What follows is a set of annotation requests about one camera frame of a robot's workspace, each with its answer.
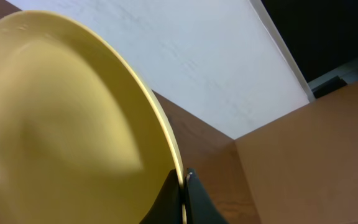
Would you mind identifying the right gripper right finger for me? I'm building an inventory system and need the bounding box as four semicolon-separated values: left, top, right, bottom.
185;168;228;224

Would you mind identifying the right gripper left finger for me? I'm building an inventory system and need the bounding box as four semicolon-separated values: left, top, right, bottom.
140;170;182;224

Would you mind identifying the yellow plate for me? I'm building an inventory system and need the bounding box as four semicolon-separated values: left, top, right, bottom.
0;11;183;224

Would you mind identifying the brown side board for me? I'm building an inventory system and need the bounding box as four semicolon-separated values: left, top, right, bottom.
236;81;358;223

